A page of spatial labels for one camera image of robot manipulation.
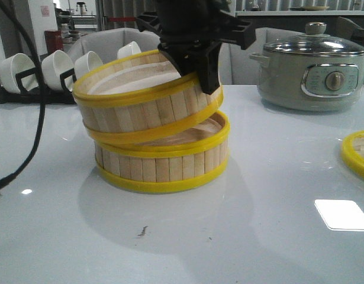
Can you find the bamboo steamer tier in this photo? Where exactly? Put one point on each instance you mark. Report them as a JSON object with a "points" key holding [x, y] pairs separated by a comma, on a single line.
{"points": [[141, 98], [176, 163]]}

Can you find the grey chair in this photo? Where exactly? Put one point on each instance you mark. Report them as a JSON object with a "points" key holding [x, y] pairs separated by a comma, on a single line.
{"points": [[107, 43], [234, 65]]}

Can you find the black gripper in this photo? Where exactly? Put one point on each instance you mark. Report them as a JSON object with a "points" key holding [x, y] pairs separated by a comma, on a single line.
{"points": [[191, 34]]}

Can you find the white bowl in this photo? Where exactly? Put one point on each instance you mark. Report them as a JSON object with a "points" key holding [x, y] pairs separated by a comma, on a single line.
{"points": [[88, 62], [53, 66], [129, 49], [10, 67]]}

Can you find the left grey chair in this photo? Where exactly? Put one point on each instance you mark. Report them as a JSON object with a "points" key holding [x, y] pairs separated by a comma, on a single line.
{"points": [[107, 43]]}

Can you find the red fire extinguisher box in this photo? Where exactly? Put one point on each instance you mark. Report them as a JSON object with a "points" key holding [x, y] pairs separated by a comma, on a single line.
{"points": [[53, 40]]}

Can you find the grey electric cooking pot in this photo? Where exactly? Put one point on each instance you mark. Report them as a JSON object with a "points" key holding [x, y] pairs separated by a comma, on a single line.
{"points": [[309, 83]]}

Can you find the right grey chair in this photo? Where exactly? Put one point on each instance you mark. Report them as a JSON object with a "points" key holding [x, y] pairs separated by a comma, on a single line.
{"points": [[234, 65]]}

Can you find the bamboo steamer lid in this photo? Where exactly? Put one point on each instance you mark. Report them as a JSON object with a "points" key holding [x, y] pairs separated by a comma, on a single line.
{"points": [[352, 152]]}

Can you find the glass pot lid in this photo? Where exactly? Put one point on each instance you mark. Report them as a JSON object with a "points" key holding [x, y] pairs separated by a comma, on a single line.
{"points": [[315, 42]]}

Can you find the black dish rack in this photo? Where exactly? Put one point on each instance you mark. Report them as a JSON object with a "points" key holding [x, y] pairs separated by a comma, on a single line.
{"points": [[34, 96]]}

